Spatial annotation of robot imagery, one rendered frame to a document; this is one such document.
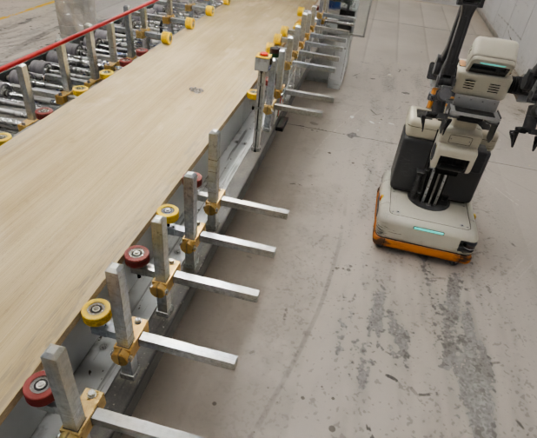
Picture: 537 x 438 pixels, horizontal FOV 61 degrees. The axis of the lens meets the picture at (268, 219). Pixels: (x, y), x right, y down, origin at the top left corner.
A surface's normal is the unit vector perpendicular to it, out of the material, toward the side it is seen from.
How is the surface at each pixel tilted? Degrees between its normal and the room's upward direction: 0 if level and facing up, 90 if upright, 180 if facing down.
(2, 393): 0
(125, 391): 0
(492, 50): 42
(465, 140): 98
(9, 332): 0
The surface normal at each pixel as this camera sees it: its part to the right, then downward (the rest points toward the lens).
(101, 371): 0.09, -0.80
